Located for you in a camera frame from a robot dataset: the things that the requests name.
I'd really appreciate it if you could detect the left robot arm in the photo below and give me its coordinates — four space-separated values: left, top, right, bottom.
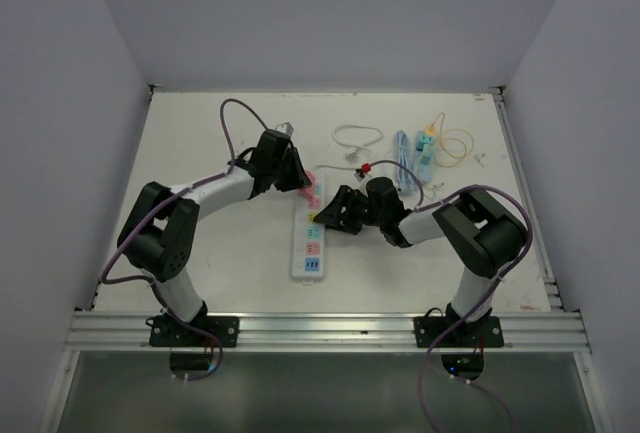
101 129 313 346

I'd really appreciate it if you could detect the white power strip cord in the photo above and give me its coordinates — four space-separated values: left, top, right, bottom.
317 123 386 172

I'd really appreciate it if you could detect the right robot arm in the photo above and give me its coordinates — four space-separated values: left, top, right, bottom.
313 177 533 348

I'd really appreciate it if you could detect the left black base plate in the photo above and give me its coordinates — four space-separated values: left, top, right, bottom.
145 314 240 348

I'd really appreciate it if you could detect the aluminium front rail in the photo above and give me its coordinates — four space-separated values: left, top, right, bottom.
64 311 590 353

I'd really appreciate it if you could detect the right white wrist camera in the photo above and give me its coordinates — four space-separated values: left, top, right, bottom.
355 163 372 179

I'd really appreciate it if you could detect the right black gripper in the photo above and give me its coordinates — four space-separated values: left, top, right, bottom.
314 185 386 235

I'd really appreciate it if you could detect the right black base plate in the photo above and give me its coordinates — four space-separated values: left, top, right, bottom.
413 305 505 348

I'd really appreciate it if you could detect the light blue extension cord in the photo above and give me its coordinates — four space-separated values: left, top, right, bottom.
389 129 426 199

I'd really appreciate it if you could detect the teal plug with cable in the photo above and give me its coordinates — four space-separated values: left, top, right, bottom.
412 132 442 200

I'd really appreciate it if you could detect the pink plug adapter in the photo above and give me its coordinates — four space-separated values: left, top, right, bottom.
298 170 317 200

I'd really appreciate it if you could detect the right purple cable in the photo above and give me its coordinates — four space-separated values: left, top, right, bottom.
364 157 534 433

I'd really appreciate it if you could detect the white power strip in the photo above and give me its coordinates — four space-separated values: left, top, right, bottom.
290 171 327 285

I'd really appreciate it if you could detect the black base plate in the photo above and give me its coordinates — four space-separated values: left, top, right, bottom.
145 314 240 348
413 305 505 348

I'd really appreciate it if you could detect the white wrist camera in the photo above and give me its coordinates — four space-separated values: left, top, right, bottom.
355 163 372 179
274 122 294 137

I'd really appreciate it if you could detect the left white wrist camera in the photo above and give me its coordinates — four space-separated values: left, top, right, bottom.
274 122 294 137

